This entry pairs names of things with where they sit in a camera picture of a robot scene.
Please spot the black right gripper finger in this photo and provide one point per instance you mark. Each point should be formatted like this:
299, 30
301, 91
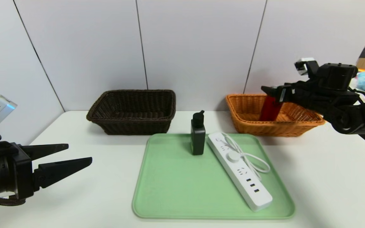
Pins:
274, 91

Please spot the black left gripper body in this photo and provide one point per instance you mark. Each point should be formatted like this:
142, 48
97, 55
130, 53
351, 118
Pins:
24, 172

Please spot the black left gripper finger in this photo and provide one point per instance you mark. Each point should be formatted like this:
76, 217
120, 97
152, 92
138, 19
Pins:
48, 149
62, 171

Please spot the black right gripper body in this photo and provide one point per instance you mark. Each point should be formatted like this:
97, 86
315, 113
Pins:
284, 92

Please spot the red soda can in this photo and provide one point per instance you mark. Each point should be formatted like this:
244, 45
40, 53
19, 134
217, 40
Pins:
269, 110

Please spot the dark green pump bottle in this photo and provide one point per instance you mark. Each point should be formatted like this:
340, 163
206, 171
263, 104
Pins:
198, 139

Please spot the orange wicker basket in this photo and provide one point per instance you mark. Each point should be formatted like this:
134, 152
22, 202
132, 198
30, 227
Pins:
249, 125

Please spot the dark brown wicker basket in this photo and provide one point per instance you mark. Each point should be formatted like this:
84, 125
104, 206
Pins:
131, 123

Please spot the light green plastic tray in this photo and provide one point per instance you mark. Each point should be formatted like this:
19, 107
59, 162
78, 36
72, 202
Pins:
182, 186

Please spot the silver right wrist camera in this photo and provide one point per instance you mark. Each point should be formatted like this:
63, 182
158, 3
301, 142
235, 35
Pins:
303, 66

